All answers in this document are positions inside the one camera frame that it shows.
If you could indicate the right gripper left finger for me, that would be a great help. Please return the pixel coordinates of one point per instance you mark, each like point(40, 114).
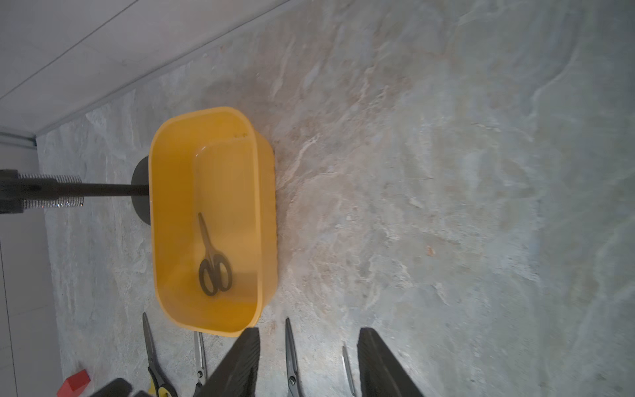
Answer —
point(236, 375)

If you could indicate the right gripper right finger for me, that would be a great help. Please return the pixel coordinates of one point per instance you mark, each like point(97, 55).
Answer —
point(380, 372)

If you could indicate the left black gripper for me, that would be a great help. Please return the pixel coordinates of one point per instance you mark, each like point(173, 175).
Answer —
point(119, 388)

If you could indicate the large silver blade black scissors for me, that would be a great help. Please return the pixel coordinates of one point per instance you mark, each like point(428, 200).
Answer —
point(200, 361)

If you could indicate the black yellow handled scissors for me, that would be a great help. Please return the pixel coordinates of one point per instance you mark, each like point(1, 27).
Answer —
point(159, 382)

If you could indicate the yellow plastic storage box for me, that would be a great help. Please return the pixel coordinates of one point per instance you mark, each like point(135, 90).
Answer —
point(213, 162)

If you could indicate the red block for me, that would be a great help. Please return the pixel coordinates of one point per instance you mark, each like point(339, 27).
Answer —
point(74, 385)

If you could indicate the smallest grey handled scissors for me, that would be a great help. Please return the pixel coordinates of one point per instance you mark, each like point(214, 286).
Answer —
point(215, 273)

